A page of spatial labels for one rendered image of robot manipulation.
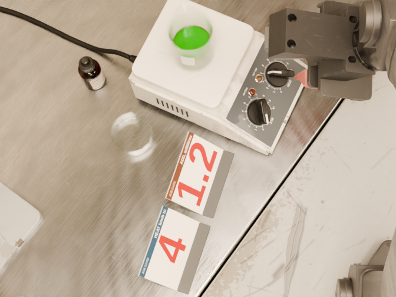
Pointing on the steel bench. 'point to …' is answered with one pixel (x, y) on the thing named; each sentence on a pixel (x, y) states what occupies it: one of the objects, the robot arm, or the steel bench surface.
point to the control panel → (239, 119)
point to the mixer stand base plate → (15, 223)
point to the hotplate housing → (207, 117)
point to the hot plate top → (237, 52)
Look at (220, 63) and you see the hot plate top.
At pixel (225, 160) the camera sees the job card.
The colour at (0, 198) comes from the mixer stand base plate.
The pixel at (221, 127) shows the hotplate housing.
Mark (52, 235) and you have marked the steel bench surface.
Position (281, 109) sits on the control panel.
